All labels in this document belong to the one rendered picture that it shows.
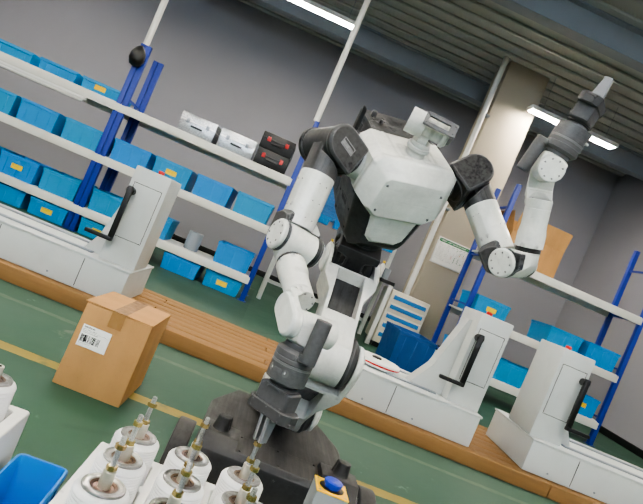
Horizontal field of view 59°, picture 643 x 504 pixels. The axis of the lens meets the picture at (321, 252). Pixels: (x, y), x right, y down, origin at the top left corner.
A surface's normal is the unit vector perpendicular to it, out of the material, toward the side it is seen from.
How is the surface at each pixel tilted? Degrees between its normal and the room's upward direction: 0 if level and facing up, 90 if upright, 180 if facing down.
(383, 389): 90
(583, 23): 90
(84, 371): 89
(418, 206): 122
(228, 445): 45
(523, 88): 90
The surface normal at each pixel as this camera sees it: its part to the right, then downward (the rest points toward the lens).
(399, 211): 0.21, 0.66
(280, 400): -0.52, -0.22
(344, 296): 0.29, -0.52
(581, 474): 0.07, 0.04
